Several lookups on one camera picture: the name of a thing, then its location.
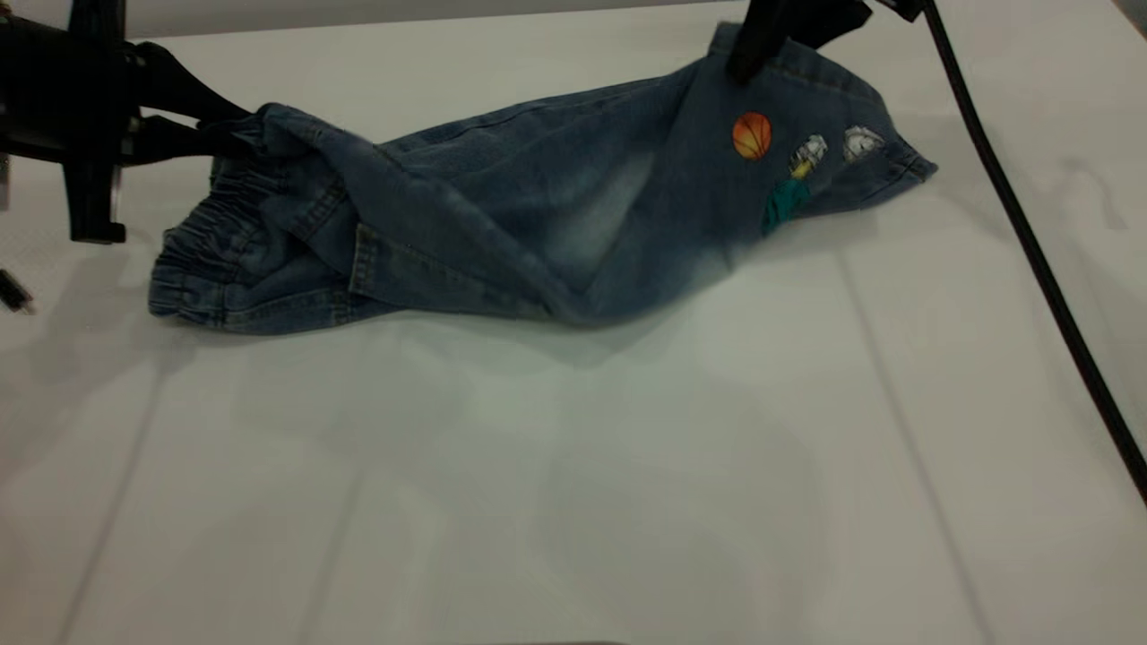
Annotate small black cable plug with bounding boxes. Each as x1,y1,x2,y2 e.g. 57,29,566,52
0,269,37,314

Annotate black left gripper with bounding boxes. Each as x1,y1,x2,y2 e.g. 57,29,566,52
0,0,261,245

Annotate black braided cable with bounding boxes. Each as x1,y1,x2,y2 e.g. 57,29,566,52
883,0,1147,507

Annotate blue denim kids jeans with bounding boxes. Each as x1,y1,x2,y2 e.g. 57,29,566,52
148,22,939,337

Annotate speckled right gripper finger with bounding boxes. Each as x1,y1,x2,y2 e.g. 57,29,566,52
791,0,875,51

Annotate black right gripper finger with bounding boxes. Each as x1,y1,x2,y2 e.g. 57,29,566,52
726,0,812,86

